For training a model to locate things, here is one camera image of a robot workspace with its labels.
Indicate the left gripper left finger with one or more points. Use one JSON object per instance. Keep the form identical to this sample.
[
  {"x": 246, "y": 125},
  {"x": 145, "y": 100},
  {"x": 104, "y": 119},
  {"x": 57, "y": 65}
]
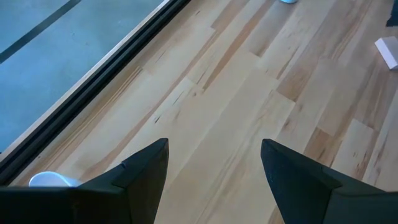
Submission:
[{"x": 146, "y": 174}]

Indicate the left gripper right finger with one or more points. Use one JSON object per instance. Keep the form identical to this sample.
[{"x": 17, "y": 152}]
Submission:
[{"x": 295, "y": 180}]

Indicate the natural rectangular wooden block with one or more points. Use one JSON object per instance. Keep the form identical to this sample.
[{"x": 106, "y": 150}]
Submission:
[{"x": 388, "y": 51}]

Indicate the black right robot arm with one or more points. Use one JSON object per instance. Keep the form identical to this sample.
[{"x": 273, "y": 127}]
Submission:
[{"x": 394, "y": 15}]

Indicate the clear plastic bin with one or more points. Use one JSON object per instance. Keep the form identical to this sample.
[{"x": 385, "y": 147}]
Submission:
[{"x": 49, "y": 180}]

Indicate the black aluminium table frame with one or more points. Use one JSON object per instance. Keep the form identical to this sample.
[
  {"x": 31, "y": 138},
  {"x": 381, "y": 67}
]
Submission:
[{"x": 93, "y": 85}]

